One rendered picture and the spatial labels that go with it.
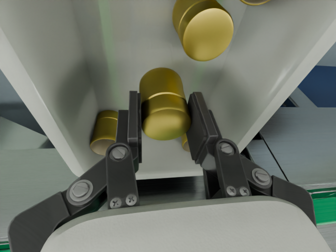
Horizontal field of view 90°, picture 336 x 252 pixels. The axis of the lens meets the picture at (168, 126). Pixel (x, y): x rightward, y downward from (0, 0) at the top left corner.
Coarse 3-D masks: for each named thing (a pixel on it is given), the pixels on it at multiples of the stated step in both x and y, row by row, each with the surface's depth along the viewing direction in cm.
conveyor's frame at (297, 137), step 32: (288, 96) 29; (288, 128) 23; (320, 128) 24; (0, 160) 25; (32, 160) 25; (288, 160) 20; (320, 160) 20; (0, 192) 22; (32, 192) 23; (160, 192) 25; (192, 192) 25; (0, 224) 20
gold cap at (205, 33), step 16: (176, 0) 13; (192, 0) 11; (208, 0) 10; (176, 16) 12; (192, 16) 10; (208, 16) 10; (224, 16) 10; (192, 32) 10; (208, 32) 11; (224, 32) 11; (192, 48) 11; (208, 48) 11; (224, 48) 12
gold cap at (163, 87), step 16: (144, 80) 13; (160, 80) 12; (176, 80) 12; (144, 96) 11; (160, 96) 11; (176, 96) 11; (144, 112) 11; (160, 112) 10; (176, 112) 10; (144, 128) 11; (160, 128) 11; (176, 128) 11
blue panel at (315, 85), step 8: (312, 72) 40; (320, 72) 40; (328, 72) 41; (304, 80) 37; (312, 80) 37; (320, 80) 38; (328, 80) 38; (304, 88) 34; (312, 88) 35; (320, 88) 35; (328, 88) 36; (312, 96) 33; (320, 96) 33; (328, 96) 34; (320, 104) 31; (328, 104) 32
